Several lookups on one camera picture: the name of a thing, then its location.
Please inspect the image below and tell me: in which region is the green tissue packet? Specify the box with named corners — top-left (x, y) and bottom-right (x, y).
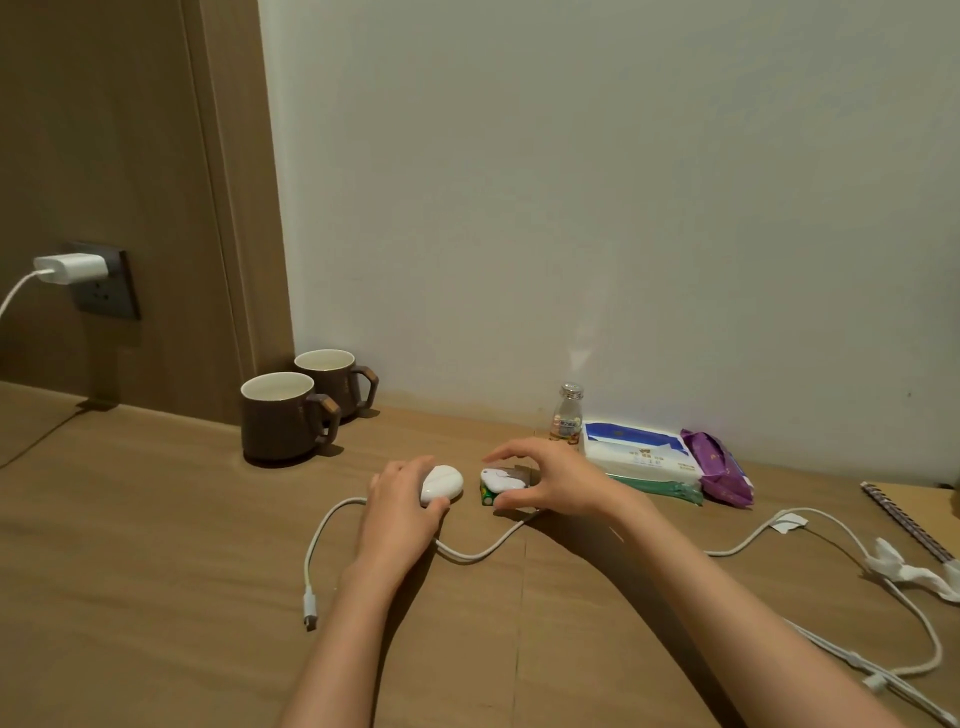
top-left (611, 474), bottom-right (706, 507)

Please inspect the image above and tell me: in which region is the white charger cable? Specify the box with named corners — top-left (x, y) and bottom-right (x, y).
top-left (0, 268), bottom-right (48, 322)

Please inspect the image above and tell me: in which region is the white and blue tissue pack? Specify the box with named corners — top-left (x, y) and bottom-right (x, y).
top-left (582, 421), bottom-right (705, 483)

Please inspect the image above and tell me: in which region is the person's left forearm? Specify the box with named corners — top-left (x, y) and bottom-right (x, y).
top-left (279, 558), bottom-right (430, 728)

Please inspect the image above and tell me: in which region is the brown mug with white inside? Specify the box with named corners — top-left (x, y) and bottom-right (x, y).
top-left (294, 348), bottom-right (381, 423)
top-left (240, 372), bottom-right (343, 463)

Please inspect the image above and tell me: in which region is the grey wall socket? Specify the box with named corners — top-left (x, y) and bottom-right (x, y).
top-left (69, 240), bottom-right (142, 323)

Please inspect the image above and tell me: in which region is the thin white cord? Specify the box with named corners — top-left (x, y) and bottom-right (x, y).
top-left (782, 617), bottom-right (960, 728)

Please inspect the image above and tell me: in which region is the person's left hand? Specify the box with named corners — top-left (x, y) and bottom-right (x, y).
top-left (352, 455), bottom-right (452, 577)

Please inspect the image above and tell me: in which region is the white oval device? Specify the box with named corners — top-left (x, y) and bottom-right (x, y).
top-left (418, 465), bottom-right (465, 508)

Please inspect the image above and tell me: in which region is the white charger plug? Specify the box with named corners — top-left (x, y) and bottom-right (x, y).
top-left (33, 253), bottom-right (111, 285)

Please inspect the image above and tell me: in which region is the purple wipes packet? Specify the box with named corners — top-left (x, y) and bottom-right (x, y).
top-left (680, 429), bottom-right (756, 510)

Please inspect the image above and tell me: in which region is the crumpled white wrapper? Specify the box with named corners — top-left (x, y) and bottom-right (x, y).
top-left (864, 536), bottom-right (960, 605)

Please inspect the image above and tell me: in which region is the brown spiral notebook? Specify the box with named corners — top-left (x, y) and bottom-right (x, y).
top-left (860, 480), bottom-right (960, 565)

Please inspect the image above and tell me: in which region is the person's right forearm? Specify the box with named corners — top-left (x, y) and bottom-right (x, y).
top-left (600, 483), bottom-right (912, 728)

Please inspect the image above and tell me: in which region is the person's right hand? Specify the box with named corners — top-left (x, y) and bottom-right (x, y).
top-left (483, 438), bottom-right (627, 520)

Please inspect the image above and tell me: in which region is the small glass bottle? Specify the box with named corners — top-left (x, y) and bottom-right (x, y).
top-left (549, 382), bottom-right (585, 447)

